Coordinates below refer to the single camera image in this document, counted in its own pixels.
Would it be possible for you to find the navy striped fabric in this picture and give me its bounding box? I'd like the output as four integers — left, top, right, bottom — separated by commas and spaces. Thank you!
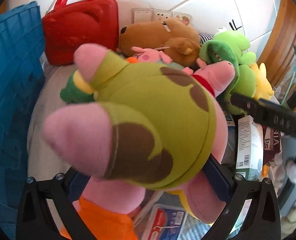
198, 32, 215, 44

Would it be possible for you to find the green toothed plush toy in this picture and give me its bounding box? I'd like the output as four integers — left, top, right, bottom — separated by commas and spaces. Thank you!
199, 41, 239, 105

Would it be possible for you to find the red carrying case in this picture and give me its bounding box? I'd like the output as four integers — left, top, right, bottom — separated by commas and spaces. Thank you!
41, 0, 120, 66

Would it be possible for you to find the clear plastic box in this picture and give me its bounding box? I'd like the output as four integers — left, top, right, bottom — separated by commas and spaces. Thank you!
140, 204, 188, 240

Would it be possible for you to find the maroon cloth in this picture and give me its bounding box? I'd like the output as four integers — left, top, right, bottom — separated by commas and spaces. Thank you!
261, 126, 283, 165

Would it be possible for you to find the brown bear plush toy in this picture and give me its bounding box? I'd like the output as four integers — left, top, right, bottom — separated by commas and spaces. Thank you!
119, 17, 201, 67

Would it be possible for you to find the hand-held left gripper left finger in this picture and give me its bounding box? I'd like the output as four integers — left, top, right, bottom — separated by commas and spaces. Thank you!
18, 170, 92, 240

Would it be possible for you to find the pink starfish plush toy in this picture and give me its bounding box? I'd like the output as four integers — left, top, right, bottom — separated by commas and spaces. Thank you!
43, 43, 229, 225

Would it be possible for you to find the white wall socket plate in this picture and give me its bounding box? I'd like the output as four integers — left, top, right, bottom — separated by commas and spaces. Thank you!
153, 9, 174, 22

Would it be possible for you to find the small pink plush toy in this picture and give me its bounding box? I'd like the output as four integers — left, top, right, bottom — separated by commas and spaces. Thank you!
131, 45, 173, 64

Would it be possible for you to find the pink pig plush toy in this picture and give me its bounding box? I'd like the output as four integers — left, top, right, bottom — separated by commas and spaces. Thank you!
188, 60, 236, 98

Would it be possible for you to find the stickered wall plate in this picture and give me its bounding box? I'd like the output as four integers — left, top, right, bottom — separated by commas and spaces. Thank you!
172, 11, 192, 25

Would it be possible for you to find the orange hooded pink plush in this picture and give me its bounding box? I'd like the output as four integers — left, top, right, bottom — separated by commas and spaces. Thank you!
61, 196, 138, 240

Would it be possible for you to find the white carton box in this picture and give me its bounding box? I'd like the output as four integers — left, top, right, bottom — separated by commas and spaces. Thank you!
234, 116, 264, 182

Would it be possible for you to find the wooden wall trim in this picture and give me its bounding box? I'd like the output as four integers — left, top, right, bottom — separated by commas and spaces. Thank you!
256, 0, 296, 88

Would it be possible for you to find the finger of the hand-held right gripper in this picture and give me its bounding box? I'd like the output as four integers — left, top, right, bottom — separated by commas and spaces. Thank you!
230, 92, 266, 123

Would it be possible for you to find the yellow mouse plush toy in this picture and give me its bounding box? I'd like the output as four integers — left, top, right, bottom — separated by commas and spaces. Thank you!
249, 62, 274, 102

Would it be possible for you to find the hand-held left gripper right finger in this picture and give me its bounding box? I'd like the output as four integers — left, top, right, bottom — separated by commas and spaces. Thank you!
203, 155, 281, 240

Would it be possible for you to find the green yellow toy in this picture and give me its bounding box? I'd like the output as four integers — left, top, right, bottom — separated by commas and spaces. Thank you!
60, 70, 95, 104

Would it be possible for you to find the blue plastic crate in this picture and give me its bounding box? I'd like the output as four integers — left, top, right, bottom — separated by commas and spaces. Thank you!
0, 1, 47, 230

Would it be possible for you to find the white wall switch plate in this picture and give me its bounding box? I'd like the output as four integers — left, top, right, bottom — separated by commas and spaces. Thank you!
132, 8, 154, 23

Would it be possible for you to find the green frog plush toy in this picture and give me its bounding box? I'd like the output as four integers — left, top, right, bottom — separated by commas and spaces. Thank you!
212, 21, 258, 115

